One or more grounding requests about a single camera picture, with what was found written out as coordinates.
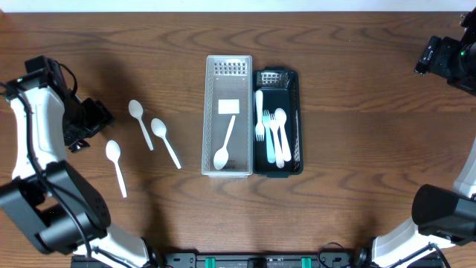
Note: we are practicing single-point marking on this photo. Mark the white plastic spoon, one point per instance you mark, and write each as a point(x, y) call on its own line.
point(159, 129)
point(113, 154)
point(220, 158)
point(281, 117)
point(136, 111)

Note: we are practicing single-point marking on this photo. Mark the black perforated plastic tray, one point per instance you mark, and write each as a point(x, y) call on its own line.
point(280, 88)

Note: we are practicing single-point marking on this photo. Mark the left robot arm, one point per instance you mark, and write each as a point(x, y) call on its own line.
point(54, 207)

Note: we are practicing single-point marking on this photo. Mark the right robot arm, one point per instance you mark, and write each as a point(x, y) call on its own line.
point(440, 218)

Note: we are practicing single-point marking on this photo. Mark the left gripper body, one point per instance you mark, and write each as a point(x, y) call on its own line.
point(85, 120)

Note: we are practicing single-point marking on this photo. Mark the black mounting rail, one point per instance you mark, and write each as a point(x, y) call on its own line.
point(338, 258)

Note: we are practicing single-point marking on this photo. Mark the white perforated plastic tray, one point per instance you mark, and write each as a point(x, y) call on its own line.
point(228, 92)

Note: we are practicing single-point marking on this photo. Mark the pale green plastic fork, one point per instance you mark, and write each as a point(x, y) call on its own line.
point(269, 143)

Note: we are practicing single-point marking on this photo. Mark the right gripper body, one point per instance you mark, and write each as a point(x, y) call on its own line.
point(448, 56)

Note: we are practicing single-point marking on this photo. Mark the white plastic fork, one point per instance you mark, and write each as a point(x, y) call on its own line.
point(259, 128)
point(277, 148)

